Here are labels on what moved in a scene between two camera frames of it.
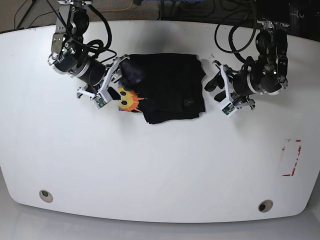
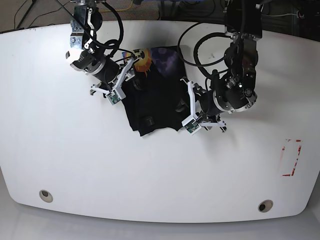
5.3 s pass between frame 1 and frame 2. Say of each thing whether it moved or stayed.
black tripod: stayed
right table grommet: stayed
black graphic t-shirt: moved
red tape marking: stayed
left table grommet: stayed
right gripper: moved
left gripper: moved
